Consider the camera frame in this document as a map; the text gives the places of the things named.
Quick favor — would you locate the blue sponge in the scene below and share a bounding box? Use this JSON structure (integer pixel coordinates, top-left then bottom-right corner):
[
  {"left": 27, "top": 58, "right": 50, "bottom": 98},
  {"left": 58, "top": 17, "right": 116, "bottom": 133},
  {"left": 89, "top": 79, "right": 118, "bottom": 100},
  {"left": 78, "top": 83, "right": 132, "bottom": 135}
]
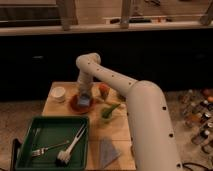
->
[{"left": 78, "top": 95, "right": 91, "bottom": 107}]

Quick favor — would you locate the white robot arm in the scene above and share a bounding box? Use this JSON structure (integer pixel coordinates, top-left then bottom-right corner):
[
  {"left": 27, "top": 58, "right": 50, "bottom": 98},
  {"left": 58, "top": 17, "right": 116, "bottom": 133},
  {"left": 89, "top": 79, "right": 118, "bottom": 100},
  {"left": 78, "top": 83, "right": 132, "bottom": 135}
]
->
[{"left": 76, "top": 53, "right": 183, "bottom": 171}]

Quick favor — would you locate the red bowl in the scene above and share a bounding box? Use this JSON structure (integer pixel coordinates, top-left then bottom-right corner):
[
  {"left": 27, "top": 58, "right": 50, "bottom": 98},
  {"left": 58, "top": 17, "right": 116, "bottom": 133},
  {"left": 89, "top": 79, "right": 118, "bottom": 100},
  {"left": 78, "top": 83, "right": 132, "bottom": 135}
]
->
[{"left": 69, "top": 95, "right": 95, "bottom": 114}]

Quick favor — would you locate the orange red toy item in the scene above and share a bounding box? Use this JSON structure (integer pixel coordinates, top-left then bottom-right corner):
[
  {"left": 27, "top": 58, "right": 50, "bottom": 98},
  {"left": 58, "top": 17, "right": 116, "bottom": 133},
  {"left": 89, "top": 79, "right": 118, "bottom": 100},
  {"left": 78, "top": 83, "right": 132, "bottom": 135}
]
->
[{"left": 99, "top": 83, "right": 110, "bottom": 100}]

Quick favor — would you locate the small white cup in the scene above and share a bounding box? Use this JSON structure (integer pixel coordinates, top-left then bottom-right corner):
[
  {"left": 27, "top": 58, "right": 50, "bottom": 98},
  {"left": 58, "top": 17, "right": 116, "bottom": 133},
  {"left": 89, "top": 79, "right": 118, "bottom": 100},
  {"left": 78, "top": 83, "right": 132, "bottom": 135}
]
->
[{"left": 51, "top": 87, "right": 66, "bottom": 102}]

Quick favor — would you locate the green leafy toy vegetable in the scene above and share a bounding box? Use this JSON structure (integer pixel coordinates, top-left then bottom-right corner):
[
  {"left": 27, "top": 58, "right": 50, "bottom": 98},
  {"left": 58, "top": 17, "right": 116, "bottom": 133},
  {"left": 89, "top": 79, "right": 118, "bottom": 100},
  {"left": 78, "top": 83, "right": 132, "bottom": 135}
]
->
[{"left": 101, "top": 104, "right": 119, "bottom": 119}]

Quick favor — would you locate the green plastic tray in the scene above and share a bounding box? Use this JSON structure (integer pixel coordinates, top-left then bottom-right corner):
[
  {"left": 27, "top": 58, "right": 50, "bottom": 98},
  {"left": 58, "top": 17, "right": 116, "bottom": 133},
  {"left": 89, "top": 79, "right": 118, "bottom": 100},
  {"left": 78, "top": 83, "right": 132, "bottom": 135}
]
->
[{"left": 15, "top": 116, "right": 89, "bottom": 171}]

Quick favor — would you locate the blue grey cloth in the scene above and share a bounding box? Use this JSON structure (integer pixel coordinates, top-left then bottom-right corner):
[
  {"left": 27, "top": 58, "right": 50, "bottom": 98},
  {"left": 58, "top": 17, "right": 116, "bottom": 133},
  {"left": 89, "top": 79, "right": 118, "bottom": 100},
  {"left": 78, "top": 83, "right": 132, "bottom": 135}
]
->
[{"left": 99, "top": 138, "right": 121, "bottom": 169}]

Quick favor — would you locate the white dish brush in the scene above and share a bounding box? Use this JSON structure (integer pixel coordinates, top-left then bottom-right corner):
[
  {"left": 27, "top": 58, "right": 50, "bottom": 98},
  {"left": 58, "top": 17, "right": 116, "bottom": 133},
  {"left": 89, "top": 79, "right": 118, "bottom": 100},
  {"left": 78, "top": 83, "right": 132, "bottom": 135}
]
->
[{"left": 55, "top": 125, "right": 86, "bottom": 166}]

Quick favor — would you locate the metal fork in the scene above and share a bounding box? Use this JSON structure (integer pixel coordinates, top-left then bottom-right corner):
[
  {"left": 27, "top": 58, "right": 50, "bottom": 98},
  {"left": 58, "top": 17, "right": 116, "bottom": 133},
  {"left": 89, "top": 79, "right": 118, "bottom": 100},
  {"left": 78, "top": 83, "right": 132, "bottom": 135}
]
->
[{"left": 31, "top": 140, "right": 70, "bottom": 157}]

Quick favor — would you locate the wooden railing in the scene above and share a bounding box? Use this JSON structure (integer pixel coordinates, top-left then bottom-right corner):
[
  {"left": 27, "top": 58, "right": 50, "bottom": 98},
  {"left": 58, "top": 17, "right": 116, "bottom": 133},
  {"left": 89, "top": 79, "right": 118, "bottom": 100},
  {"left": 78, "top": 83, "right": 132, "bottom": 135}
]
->
[{"left": 0, "top": 0, "right": 213, "bottom": 35}]

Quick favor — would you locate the spice jar rack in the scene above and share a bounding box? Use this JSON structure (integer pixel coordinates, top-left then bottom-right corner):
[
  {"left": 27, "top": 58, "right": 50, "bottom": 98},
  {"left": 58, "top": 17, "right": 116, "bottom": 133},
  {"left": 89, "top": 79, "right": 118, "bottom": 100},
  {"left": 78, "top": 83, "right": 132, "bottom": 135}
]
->
[{"left": 180, "top": 90, "right": 213, "bottom": 145}]

